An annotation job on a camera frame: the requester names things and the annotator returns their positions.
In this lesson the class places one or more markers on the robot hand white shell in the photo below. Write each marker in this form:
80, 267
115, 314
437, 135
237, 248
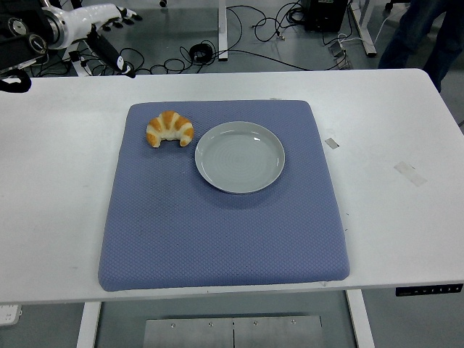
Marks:
87, 18

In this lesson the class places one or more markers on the croissant bread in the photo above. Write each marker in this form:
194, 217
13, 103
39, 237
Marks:
174, 125

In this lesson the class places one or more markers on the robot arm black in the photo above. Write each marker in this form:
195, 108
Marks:
14, 54

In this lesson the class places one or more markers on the white desk leg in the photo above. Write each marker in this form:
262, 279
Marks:
366, 32
81, 70
222, 29

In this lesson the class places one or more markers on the grey round plate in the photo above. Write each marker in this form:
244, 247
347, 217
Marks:
239, 163

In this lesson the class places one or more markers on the black equipment box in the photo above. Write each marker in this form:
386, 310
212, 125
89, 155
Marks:
324, 14

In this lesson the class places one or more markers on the blue quilted mat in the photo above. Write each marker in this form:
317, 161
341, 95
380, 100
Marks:
217, 235

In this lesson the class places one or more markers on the grey foot pedal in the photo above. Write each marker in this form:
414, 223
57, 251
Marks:
340, 54

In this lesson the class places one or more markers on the small grey tape piece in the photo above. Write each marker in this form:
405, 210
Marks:
332, 143

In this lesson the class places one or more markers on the white power strip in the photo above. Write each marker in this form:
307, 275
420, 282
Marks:
10, 315

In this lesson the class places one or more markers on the white table leg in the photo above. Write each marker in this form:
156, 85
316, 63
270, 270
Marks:
360, 322
88, 326

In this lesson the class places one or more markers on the person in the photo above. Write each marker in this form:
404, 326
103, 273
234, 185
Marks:
409, 36

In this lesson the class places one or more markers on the large grey tape piece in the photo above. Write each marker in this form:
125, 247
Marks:
410, 174

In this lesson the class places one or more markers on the black table control panel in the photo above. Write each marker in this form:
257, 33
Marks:
428, 290

